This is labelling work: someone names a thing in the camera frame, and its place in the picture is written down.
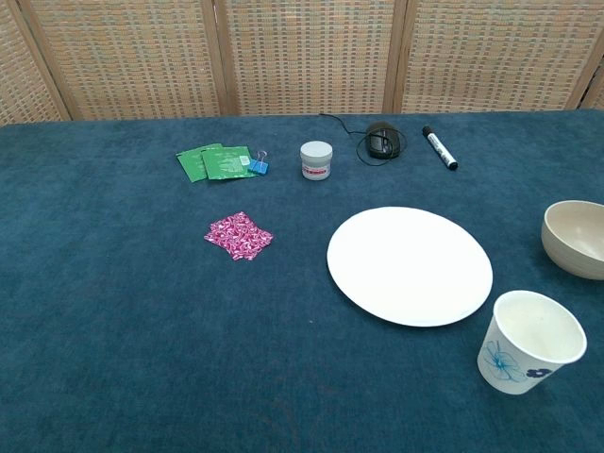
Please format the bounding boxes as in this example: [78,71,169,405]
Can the small white plastic jar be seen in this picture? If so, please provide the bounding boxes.
[299,141,334,181]

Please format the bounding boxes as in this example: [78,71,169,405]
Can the woven rattan folding screen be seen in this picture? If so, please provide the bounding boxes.
[0,0,604,126]

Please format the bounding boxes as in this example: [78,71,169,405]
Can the blue table cloth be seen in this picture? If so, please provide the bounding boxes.
[0,109,604,453]

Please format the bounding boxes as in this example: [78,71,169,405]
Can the blue binder clip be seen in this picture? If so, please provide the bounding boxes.
[247,149,271,177]

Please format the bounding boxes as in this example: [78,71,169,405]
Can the white round plate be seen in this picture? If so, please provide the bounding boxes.
[326,206,495,327]

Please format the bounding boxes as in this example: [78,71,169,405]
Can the black marker pen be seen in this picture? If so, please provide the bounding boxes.
[421,125,460,172]

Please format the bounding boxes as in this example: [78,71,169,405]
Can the paper cup with blue flowers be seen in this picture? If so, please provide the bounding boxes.
[477,289,588,396]

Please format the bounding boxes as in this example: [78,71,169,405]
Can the black computer mouse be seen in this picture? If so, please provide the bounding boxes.
[365,121,402,160]

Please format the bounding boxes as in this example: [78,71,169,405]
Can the beige bowl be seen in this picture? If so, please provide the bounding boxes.
[540,199,604,281]

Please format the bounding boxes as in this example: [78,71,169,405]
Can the green sachet packet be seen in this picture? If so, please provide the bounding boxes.
[200,145,257,181]
[176,143,223,183]

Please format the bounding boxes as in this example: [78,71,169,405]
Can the black mouse cable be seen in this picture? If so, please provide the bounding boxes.
[318,112,411,167]

